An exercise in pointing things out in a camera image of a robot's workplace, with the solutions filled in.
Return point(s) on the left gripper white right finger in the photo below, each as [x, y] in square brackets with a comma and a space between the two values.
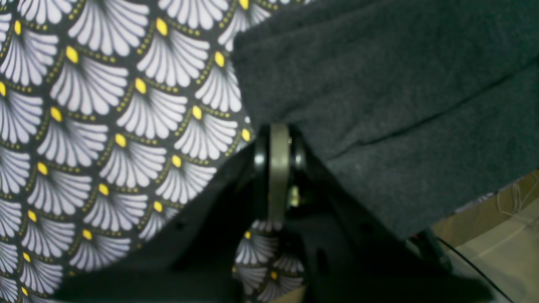
[287, 162]

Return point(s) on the white plastic bin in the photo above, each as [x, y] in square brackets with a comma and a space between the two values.
[506, 259]

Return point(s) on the dark grey T-shirt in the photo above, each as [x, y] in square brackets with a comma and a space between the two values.
[417, 107]

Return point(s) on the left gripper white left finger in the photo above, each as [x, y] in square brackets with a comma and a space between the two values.
[260, 166]

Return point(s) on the fan-patterned table cloth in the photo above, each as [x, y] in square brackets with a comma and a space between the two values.
[114, 115]

